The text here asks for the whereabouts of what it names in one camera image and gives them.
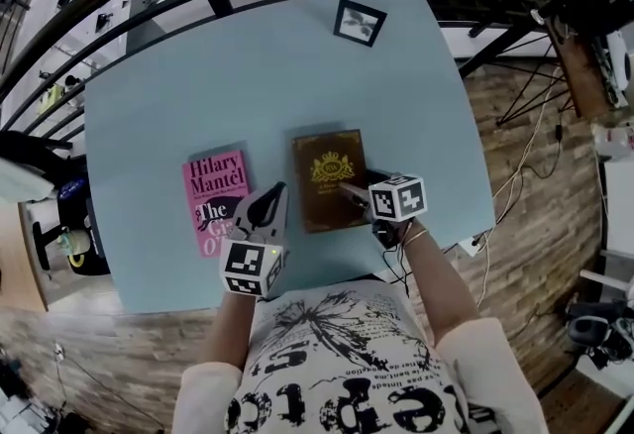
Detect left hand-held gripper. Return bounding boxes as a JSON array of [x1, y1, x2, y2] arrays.
[[219, 180, 290, 298]]

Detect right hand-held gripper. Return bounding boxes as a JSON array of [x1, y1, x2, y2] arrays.
[[338, 167, 428, 248]]

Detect brown book with gold crest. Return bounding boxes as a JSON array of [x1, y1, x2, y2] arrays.
[[290, 128, 373, 235]]

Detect pink book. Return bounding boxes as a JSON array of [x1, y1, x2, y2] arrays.
[[181, 149, 253, 260]]

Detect person's right forearm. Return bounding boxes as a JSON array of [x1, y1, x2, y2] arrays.
[[401, 219, 482, 342]]

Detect person's left forearm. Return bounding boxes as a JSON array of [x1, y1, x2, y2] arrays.
[[199, 289, 260, 370]]

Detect white power adapter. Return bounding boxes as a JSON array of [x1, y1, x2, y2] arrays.
[[458, 237, 484, 259]]

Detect person's white printed shirt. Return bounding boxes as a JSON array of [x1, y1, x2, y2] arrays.
[[225, 278, 470, 434]]

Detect black framed picture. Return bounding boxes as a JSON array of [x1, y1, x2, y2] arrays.
[[332, 0, 388, 49]]

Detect brown wooden board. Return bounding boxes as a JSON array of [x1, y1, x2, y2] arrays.
[[543, 18, 626, 120]]

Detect grey and black device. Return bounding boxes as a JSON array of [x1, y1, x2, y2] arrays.
[[566, 301, 634, 372]]

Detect white round appliance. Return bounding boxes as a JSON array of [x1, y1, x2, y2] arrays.
[[604, 31, 634, 92]]

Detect thin wrist bracelet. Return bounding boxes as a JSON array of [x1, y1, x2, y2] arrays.
[[401, 226, 430, 248]]

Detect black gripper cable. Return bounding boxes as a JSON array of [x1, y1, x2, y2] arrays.
[[378, 223, 415, 299]]

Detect white cable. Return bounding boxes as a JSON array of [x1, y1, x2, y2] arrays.
[[477, 69, 559, 309]]

